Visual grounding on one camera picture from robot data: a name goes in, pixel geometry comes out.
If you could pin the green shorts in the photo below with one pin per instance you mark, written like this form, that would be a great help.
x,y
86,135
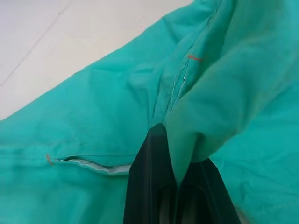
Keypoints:
x,y
93,116

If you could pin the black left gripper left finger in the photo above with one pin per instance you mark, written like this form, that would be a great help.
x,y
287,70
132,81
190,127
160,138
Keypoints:
x,y
151,186

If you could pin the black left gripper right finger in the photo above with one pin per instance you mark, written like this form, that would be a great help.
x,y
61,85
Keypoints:
x,y
205,198

